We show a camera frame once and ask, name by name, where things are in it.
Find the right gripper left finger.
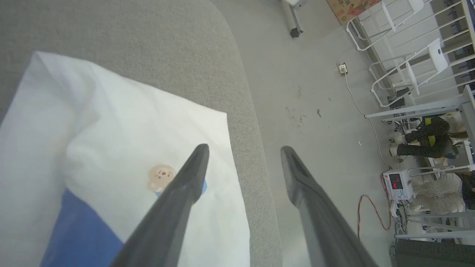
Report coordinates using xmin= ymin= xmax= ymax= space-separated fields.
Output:
xmin=111 ymin=144 xmax=210 ymax=267

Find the white metal table frame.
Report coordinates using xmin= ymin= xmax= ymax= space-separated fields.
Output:
xmin=364 ymin=85 xmax=475 ymax=171

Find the orange red cable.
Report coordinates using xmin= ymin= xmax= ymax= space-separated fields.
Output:
xmin=357 ymin=174 xmax=393 ymax=238

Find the white power cable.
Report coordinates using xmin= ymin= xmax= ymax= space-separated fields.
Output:
xmin=344 ymin=73 xmax=392 ymax=169

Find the metal leg with caster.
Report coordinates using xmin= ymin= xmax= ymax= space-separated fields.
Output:
xmin=281 ymin=0 xmax=308 ymax=39

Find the person in black and yellow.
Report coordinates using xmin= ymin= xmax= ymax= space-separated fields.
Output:
xmin=389 ymin=116 xmax=470 ymax=159

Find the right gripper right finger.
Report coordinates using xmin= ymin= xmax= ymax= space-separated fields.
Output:
xmin=280 ymin=146 xmax=380 ymax=267

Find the person in beige trousers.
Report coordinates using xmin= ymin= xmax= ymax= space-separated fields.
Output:
xmin=408 ymin=171 xmax=475 ymax=216

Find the white metal floor frame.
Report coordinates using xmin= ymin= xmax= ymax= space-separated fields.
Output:
xmin=394 ymin=211 xmax=475 ymax=241

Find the small white metal rack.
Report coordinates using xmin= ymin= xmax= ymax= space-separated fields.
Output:
xmin=346 ymin=0 xmax=425 ymax=51

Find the white device red display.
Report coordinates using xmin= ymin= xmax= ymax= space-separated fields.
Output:
xmin=382 ymin=169 xmax=415 ymax=201

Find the dark grey fabric block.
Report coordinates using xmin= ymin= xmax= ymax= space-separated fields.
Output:
xmin=389 ymin=238 xmax=475 ymax=267

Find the brown cardboard box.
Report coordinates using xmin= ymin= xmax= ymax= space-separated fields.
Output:
xmin=326 ymin=0 xmax=383 ymax=26

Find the white and blue garment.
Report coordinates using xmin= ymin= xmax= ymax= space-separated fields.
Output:
xmin=0 ymin=51 xmax=250 ymax=267

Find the grey fabric sofa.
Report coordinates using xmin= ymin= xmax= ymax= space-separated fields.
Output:
xmin=0 ymin=0 xmax=283 ymax=267

